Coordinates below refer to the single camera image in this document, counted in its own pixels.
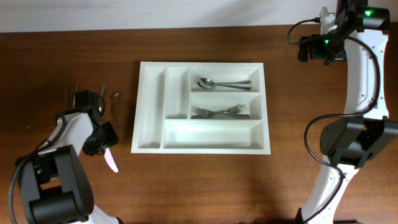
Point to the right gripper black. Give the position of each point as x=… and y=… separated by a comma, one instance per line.
x=314, y=40

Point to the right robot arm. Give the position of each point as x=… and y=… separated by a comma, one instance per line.
x=357, y=34

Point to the steel fork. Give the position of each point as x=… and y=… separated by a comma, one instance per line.
x=209, y=114
x=233, y=110

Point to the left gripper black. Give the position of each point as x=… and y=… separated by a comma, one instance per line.
x=112, y=139

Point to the left metal chopstick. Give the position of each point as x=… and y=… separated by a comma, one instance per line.
x=66, y=95

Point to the steel tablespoon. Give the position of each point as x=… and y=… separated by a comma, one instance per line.
x=211, y=84
x=241, y=82

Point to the small steel teaspoon sideways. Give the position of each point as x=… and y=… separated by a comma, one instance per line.
x=114, y=109

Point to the pink plastic knife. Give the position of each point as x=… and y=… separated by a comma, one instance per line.
x=110, y=160

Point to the white plastic cutlery tray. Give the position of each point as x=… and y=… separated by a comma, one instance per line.
x=168, y=93

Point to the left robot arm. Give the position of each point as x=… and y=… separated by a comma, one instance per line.
x=52, y=182

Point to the small steel teaspoon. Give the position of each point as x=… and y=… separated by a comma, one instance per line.
x=102, y=103

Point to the right metal chopstick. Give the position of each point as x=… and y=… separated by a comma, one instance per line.
x=74, y=94

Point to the metal chopstick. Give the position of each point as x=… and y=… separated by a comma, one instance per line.
x=66, y=95
x=74, y=94

